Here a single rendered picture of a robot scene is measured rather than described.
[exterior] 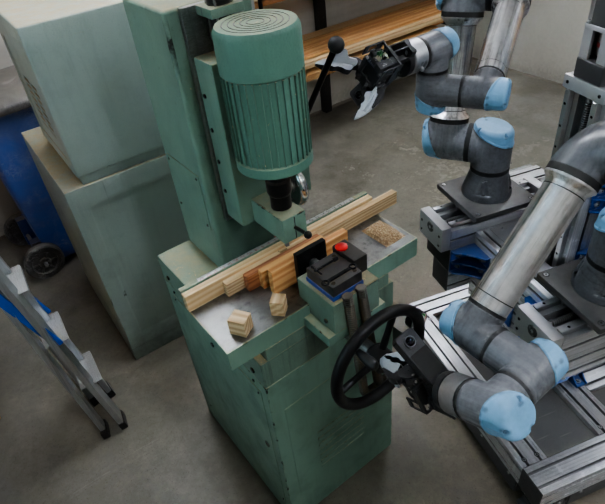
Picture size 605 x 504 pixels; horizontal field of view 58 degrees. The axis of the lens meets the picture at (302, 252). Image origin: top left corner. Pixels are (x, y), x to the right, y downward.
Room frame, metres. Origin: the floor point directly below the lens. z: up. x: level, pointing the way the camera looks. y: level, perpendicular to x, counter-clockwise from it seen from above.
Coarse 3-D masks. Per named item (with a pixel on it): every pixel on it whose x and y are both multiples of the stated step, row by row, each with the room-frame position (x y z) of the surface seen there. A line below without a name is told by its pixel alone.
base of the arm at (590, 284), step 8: (584, 264) 0.97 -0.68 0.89; (592, 264) 0.95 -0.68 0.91; (576, 272) 1.00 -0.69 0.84; (584, 272) 0.96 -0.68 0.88; (592, 272) 0.94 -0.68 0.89; (600, 272) 0.92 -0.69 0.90; (576, 280) 0.96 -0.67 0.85; (584, 280) 0.94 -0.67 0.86; (592, 280) 0.93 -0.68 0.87; (600, 280) 0.92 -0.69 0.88; (576, 288) 0.95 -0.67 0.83; (584, 288) 0.93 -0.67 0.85; (592, 288) 0.92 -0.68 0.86; (600, 288) 0.91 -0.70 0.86; (584, 296) 0.92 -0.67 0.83; (592, 296) 0.91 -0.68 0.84; (600, 296) 0.90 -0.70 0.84; (600, 304) 0.90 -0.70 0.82
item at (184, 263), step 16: (160, 256) 1.32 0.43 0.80; (176, 256) 1.31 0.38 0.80; (192, 256) 1.31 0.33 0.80; (176, 272) 1.24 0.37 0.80; (192, 272) 1.23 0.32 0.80; (176, 288) 1.25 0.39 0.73; (384, 288) 1.07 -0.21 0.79; (288, 352) 0.90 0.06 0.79; (304, 352) 0.92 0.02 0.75; (256, 368) 0.87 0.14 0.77; (272, 368) 0.87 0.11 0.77; (288, 368) 0.89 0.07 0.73
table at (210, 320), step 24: (360, 240) 1.16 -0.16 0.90; (408, 240) 1.13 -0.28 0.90; (384, 264) 1.07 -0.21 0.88; (288, 288) 1.00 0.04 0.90; (192, 312) 0.96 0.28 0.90; (216, 312) 0.95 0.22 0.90; (264, 312) 0.93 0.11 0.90; (288, 312) 0.92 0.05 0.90; (216, 336) 0.87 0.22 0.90; (240, 336) 0.86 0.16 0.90; (264, 336) 0.87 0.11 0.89; (336, 336) 0.86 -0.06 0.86; (240, 360) 0.83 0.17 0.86
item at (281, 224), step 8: (256, 200) 1.15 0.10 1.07; (264, 200) 1.15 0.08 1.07; (256, 208) 1.14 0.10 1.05; (264, 208) 1.11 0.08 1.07; (296, 208) 1.10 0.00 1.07; (256, 216) 1.15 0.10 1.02; (264, 216) 1.12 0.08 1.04; (272, 216) 1.08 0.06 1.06; (280, 216) 1.07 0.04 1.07; (288, 216) 1.07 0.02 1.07; (296, 216) 1.07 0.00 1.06; (304, 216) 1.08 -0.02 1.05; (264, 224) 1.12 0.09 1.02; (272, 224) 1.09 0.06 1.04; (280, 224) 1.06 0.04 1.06; (288, 224) 1.06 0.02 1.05; (296, 224) 1.07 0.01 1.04; (304, 224) 1.08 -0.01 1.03; (272, 232) 1.09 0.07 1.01; (280, 232) 1.06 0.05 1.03; (288, 232) 1.06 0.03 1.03; (296, 232) 1.07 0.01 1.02; (288, 240) 1.05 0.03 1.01
